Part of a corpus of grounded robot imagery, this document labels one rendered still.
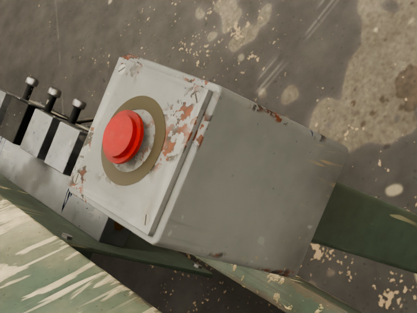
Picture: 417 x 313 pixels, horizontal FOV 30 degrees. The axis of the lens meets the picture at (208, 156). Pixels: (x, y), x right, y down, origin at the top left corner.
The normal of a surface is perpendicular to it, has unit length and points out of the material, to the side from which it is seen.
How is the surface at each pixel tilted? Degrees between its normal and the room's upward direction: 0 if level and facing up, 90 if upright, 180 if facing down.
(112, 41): 0
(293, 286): 0
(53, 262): 55
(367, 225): 90
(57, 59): 0
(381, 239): 90
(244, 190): 90
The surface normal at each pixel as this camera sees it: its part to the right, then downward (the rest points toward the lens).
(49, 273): -0.07, -0.90
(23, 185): -0.66, -0.25
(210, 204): 0.64, 0.29
